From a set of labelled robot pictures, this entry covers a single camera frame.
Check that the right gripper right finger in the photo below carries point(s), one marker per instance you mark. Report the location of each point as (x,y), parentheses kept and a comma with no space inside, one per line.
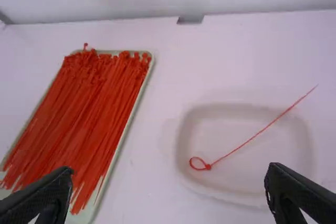
(302,197)

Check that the white dish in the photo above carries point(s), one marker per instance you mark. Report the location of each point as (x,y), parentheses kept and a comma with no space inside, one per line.
(249,142)

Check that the pale tray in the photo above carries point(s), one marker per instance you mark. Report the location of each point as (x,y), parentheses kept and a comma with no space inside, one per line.
(92,205)

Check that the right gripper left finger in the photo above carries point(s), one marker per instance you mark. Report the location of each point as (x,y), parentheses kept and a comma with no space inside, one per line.
(36,200)

